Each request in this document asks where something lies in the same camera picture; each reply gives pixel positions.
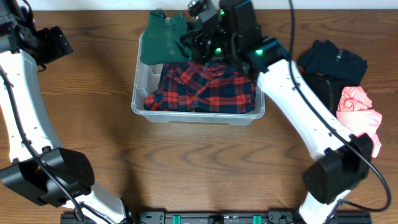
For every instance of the pink garment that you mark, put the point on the pink garment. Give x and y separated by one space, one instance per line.
355 111

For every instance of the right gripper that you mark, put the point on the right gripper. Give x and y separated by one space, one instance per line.
203 42

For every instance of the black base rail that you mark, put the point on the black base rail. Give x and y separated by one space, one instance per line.
271 217

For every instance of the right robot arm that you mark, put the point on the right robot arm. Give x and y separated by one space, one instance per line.
341 159

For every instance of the navy folded garment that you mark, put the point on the navy folded garment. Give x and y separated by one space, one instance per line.
326 58

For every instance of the clear plastic storage bin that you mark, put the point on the clear plastic storage bin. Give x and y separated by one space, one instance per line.
146 81

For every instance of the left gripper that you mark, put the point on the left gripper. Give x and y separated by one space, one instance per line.
58 43

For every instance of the dark green garment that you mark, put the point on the dark green garment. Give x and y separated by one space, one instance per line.
160 41

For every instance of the black folded garment with tape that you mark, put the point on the black folded garment with tape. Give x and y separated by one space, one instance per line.
328 89

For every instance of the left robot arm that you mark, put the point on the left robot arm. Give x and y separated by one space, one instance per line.
41 169

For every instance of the red navy plaid shirt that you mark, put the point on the red navy plaid shirt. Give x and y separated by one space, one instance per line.
211 88

